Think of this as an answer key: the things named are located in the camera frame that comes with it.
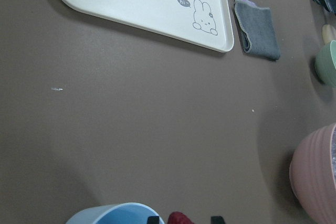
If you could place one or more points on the red strawberry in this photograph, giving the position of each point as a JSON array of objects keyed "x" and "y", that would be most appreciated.
[{"x": 179, "y": 218}]

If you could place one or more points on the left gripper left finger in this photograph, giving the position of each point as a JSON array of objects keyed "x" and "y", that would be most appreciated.
[{"x": 153, "y": 220}]

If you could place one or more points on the beige tray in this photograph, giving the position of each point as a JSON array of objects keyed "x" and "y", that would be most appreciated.
[{"x": 205, "y": 23}]

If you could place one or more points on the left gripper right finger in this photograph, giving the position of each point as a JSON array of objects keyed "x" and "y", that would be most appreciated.
[{"x": 217, "y": 220}]

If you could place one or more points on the light blue cup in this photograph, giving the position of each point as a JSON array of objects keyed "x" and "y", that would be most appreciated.
[{"x": 131, "y": 212}]

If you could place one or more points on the pink bowl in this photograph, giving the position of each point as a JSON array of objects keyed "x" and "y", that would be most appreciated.
[{"x": 311, "y": 175}]

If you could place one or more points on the grey folded cloth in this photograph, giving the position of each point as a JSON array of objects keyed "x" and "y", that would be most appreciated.
[{"x": 256, "y": 30}]

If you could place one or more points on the green bowl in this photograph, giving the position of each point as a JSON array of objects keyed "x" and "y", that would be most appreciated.
[{"x": 325, "y": 64}]

